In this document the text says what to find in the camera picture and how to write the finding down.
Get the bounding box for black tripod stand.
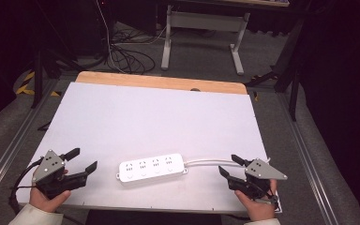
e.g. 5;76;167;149
29;0;83;110

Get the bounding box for white power strip cable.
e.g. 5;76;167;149
183;157;272;169

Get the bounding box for person's right hand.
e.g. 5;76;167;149
233;179;278;222

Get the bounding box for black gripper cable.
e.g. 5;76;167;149
8;157;45;216

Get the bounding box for black metal stand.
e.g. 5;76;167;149
244;17;306;122

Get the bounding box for yellow black floor tape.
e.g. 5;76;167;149
15;70;61;98

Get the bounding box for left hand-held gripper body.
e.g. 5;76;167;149
31;149;78;201

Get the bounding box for white board sheet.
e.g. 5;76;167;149
14;81;283;216

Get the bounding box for aluminium rail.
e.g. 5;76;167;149
0;78;61;201
275;92;339;225

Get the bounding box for black floor cables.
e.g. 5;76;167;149
105;29;157;75

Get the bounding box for white power strip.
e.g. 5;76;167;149
115;152;188;184

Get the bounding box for person's left hand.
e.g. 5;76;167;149
28;168;72;214

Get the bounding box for thin white floor cable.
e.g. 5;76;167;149
95;0;170;75

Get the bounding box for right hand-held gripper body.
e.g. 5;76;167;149
243;157;289;202

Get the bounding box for white metal desk frame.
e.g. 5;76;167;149
160;4;251;76

